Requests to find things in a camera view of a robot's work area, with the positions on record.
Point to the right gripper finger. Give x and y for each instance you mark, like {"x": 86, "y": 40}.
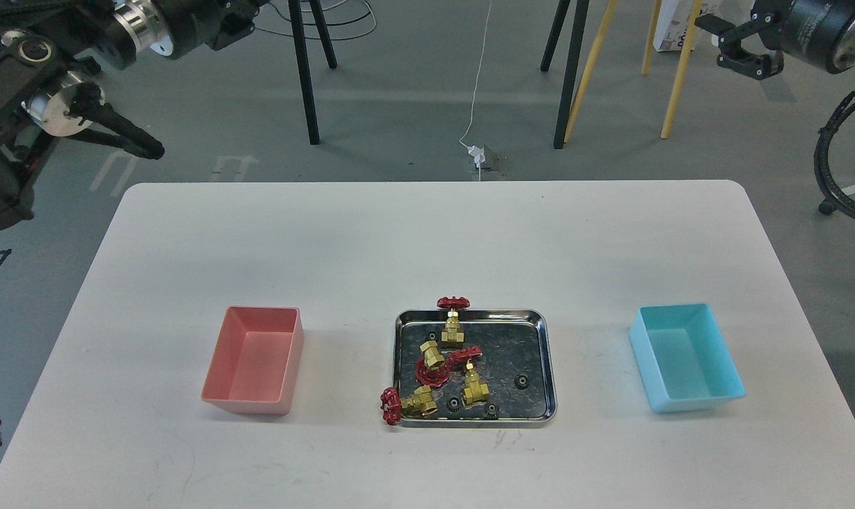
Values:
{"x": 720, "y": 27}
{"x": 757, "y": 66}

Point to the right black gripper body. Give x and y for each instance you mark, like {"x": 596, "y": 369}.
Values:
{"x": 760, "y": 23}

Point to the brass valve large red handle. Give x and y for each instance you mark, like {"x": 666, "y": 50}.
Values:
{"x": 433, "y": 368}

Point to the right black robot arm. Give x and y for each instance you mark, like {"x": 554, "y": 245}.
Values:
{"x": 820, "y": 33}

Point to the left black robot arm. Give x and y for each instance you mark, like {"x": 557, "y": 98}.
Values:
{"x": 49, "y": 54}

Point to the white cardboard box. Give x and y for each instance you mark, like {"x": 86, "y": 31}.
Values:
{"x": 672, "y": 21}

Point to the blue plastic box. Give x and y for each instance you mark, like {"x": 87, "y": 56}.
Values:
{"x": 683, "y": 359}

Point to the brass valve bottom left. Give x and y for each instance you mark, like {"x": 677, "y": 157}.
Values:
{"x": 421, "y": 403}

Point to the pink plastic box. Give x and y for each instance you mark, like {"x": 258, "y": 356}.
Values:
{"x": 256, "y": 360}

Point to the black stand legs right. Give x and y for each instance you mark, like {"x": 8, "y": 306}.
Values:
{"x": 573, "y": 54}

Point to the black stand legs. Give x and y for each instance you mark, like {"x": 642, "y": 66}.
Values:
{"x": 573, "y": 54}
{"x": 302, "y": 61}

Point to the white power plug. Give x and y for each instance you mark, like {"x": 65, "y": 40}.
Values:
{"x": 478, "y": 156}

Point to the metal tray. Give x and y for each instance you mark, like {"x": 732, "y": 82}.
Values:
{"x": 514, "y": 342}

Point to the black stand legs left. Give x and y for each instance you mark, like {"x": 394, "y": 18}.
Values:
{"x": 302, "y": 61}

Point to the brass valve top red handle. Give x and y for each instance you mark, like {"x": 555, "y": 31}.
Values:
{"x": 452, "y": 335}

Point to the brass valve centre red handle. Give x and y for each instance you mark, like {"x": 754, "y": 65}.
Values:
{"x": 475, "y": 389}

